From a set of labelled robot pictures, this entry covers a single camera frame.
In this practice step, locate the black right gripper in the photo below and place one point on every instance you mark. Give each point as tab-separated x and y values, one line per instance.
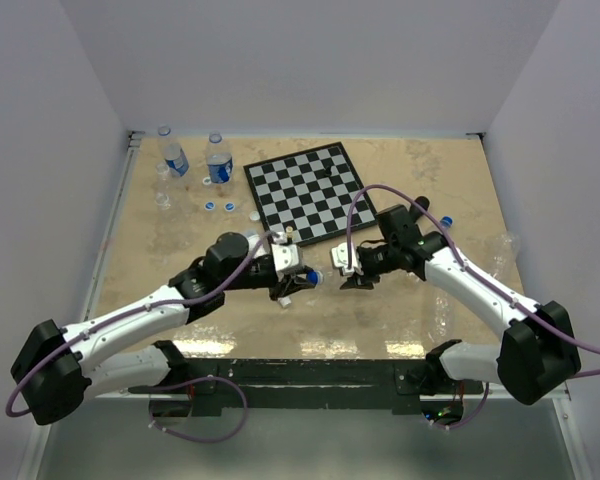
353	282

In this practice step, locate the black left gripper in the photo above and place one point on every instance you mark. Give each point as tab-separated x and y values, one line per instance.
283	287

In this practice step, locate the blue cap of clear bottle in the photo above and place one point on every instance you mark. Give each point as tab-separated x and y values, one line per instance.
314	277

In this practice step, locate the clear bottle without label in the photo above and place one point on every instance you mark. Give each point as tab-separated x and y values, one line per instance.
330	279

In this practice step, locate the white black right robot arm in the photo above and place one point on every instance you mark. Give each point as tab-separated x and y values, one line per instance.
534	354

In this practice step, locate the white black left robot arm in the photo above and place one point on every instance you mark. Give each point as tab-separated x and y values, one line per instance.
60	367

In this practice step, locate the clear bottle lying front right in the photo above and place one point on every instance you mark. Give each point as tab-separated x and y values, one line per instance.
442	319

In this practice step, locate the standing Pepsi bottle right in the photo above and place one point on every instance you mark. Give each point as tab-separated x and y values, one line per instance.
219	161

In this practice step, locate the standing pepsi bottle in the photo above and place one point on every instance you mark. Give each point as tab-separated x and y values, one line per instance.
172	152
219	161

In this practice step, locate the crushed clear bottle far right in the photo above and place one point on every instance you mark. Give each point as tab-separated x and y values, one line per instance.
502	251

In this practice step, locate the clear unlabelled plastic bottle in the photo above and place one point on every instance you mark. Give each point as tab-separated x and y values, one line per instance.
163	201

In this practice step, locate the standing Pepsi bottle left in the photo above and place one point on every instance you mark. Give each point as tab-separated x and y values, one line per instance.
172	152

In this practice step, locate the white toy microphone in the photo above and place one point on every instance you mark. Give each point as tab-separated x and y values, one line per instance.
284	302

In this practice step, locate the black and silver chessboard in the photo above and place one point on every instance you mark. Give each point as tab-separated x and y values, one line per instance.
293	190

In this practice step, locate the black toy microphone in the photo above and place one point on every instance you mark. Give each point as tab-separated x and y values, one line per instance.
421	206

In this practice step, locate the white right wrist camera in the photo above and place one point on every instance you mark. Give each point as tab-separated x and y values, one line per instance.
345	259

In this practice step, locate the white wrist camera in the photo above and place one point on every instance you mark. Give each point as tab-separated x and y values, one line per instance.
345	259
287	259

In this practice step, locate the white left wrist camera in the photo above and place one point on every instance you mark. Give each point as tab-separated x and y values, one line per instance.
287	259

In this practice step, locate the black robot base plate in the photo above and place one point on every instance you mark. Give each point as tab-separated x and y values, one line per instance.
396	386

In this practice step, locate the small clear bottle near wall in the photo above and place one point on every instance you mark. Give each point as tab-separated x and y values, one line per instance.
163	177

